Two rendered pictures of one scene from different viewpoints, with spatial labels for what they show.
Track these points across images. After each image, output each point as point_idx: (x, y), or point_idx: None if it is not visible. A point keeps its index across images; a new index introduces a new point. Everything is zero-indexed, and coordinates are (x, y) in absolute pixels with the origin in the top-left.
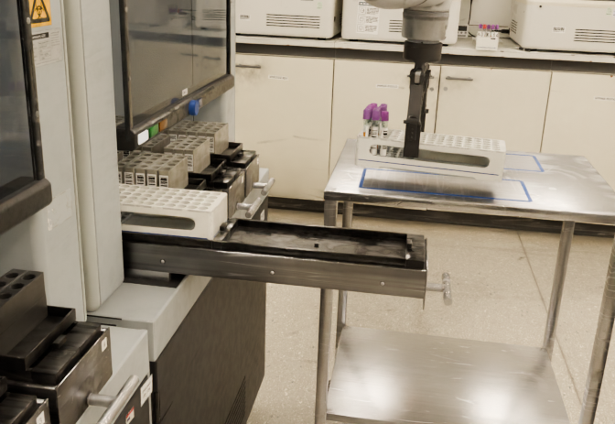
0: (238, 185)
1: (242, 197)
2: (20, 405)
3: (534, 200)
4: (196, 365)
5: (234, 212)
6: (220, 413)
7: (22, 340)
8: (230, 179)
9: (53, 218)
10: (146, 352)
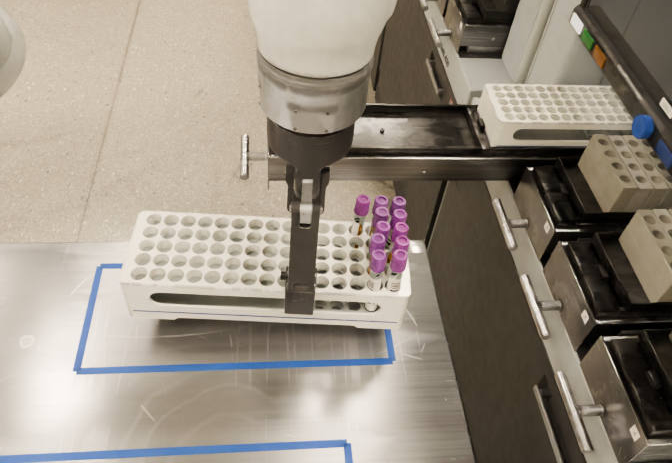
0: (574, 294)
1: (574, 338)
2: None
3: (91, 274)
4: (471, 240)
5: (553, 297)
6: (463, 368)
7: (492, 1)
8: (576, 257)
9: None
10: (465, 101)
